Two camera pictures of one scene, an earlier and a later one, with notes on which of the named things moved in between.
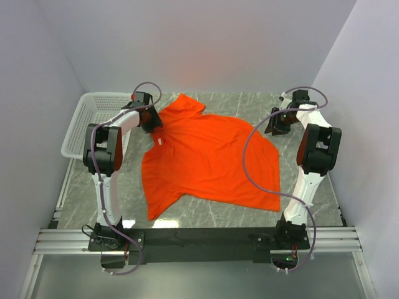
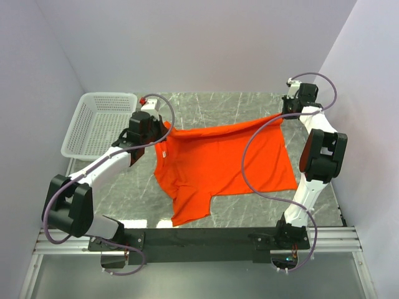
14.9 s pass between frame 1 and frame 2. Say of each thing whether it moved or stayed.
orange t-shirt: moved
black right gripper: moved
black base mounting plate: stayed
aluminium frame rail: stayed
